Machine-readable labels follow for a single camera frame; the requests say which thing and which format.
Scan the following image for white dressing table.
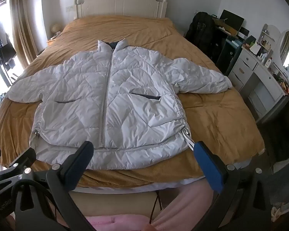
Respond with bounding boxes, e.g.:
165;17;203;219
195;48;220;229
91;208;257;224
228;45;289;123

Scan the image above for hanging dark clothes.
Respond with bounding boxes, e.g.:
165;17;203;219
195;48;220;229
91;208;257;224
0;18;16;71

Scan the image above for white cosmetics shelf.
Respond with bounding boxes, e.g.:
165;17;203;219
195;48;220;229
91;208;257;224
256;24;281;66

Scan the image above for dark cabinet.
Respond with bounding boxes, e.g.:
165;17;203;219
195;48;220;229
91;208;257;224
215;26;244;75

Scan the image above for thin dark cable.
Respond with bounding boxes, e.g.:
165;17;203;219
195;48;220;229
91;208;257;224
148;190;163;224

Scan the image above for beige bed base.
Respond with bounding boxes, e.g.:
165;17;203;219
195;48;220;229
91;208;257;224
70;190;177;218

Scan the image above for white puffer jacket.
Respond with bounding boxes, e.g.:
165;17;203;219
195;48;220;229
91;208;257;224
6;40;234;170

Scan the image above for white bed headboard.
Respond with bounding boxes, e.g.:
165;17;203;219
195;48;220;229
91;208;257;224
73;0;169;20

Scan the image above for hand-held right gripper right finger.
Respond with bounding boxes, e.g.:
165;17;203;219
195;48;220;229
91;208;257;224
194;141;282;231

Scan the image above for brown curtain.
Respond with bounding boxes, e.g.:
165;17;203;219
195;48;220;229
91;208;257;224
11;0;42;68

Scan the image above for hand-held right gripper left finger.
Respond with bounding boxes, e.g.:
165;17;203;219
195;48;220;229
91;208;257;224
12;141;94;231

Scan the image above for white bed sheet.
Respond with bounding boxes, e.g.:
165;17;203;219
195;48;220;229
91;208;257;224
70;173;208;193

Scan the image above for black backpack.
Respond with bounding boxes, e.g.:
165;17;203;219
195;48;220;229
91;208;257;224
185;12;218;59

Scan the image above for brown bedspread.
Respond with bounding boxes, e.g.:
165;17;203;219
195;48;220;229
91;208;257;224
0;14;265;189

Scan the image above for person's pink pants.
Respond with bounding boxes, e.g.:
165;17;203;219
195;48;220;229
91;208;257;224
48;178;222;231

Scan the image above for light cloth on floor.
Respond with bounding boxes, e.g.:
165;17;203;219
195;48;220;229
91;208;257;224
272;202;289;222

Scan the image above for bedside lamp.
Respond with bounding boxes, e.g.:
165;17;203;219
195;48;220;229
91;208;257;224
50;23;62;38

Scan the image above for black monitor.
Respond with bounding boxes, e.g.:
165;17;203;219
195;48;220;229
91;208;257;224
219;10;245;35

